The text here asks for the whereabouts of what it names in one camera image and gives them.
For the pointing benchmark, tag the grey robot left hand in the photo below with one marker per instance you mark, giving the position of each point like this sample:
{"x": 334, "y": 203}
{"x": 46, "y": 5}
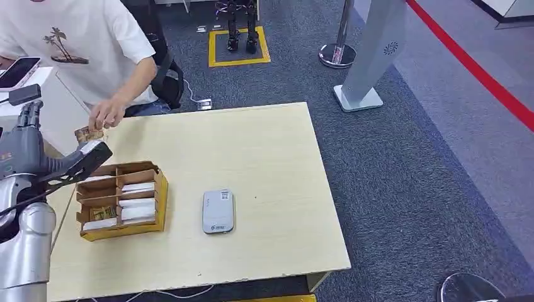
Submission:
{"x": 23, "y": 150}

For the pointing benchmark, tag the person's left hand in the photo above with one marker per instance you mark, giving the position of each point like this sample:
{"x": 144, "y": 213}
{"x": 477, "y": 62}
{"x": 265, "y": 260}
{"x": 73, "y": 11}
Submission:
{"x": 106, "y": 113}

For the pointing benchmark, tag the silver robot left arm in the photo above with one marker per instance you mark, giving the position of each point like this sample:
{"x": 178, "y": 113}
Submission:
{"x": 27, "y": 250}

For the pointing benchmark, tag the white cabinet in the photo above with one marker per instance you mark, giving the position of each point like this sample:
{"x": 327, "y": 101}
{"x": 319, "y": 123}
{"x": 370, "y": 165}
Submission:
{"x": 62, "y": 108}

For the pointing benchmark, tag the black power adapter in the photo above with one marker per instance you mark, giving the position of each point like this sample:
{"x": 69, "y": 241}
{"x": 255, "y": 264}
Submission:
{"x": 25, "y": 94}

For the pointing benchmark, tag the white card stack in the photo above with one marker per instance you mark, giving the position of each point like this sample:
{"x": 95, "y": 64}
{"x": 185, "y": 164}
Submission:
{"x": 100, "y": 224}
{"x": 96, "y": 178}
{"x": 138, "y": 187}
{"x": 137, "y": 213}
{"x": 137, "y": 203}

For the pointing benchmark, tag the black office chair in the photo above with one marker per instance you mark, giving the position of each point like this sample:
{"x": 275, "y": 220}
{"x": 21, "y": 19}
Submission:
{"x": 167, "y": 79}

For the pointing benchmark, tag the smartphone with pink case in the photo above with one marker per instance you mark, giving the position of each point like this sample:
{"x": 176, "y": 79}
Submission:
{"x": 17, "y": 71}

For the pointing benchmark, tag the person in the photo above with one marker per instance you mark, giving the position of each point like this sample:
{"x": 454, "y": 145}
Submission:
{"x": 83, "y": 33}

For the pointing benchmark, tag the silver floor socket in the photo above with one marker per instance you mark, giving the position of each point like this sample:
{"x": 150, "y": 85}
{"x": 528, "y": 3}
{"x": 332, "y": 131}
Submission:
{"x": 204, "y": 104}

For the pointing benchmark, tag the patterned card stack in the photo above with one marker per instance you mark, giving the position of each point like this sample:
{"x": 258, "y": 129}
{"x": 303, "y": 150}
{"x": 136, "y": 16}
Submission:
{"x": 103, "y": 213}

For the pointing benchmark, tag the wooden card box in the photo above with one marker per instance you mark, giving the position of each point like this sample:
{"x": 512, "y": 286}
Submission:
{"x": 160, "y": 204}

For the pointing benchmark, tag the grey card reader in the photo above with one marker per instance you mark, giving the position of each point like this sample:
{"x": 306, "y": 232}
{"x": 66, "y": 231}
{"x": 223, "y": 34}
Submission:
{"x": 218, "y": 211}

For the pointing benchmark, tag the yellow tape square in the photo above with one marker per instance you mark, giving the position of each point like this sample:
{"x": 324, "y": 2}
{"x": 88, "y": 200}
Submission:
{"x": 264, "y": 48}

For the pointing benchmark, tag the chrome stanchion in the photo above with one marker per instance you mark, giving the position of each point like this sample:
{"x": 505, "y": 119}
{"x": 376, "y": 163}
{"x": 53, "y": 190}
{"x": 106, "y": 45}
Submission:
{"x": 338, "y": 55}

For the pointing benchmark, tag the grey pillar stand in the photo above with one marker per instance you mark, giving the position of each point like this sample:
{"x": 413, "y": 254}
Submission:
{"x": 369, "y": 52}

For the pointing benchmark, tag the pale desk leg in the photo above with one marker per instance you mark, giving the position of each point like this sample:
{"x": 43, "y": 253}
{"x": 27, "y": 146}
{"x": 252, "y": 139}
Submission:
{"x": 318, "y": 280}

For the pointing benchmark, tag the red floor tape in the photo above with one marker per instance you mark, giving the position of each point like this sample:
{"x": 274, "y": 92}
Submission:
{"x": 479, "y": 73}

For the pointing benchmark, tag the white platform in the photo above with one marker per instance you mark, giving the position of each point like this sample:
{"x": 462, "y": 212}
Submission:
{"x": 509, "y": 9}

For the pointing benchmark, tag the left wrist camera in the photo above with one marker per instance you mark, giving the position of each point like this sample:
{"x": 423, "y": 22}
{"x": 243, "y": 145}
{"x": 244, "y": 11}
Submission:
{"x": 89, "y": 158}

